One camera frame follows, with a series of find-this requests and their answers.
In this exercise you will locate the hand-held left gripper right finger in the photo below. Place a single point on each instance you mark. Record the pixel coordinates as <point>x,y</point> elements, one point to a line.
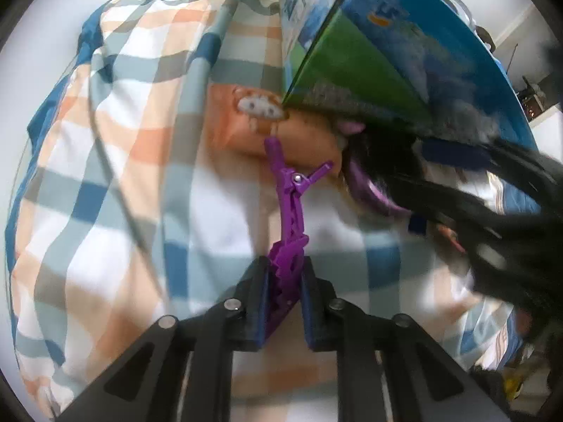
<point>310,307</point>

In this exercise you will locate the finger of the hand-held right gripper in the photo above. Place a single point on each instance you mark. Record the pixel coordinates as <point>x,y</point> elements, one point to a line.
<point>440,202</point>
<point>453,154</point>

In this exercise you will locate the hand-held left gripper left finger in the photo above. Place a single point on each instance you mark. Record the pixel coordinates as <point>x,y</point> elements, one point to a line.
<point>259,303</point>

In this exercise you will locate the purple headband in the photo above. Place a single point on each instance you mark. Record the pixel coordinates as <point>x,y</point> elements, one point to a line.
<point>367,193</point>

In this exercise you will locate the purple hair clip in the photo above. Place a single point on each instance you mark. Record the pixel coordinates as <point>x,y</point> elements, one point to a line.
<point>290,211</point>

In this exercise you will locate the blue cardboard box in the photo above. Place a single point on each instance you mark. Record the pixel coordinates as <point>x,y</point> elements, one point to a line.
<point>409,44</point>

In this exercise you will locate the orange plush pillow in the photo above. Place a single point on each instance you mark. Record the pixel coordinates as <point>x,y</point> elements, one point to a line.
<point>246,127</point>

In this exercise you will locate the plaid blanket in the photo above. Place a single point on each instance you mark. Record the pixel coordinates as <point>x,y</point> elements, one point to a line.
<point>132,162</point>

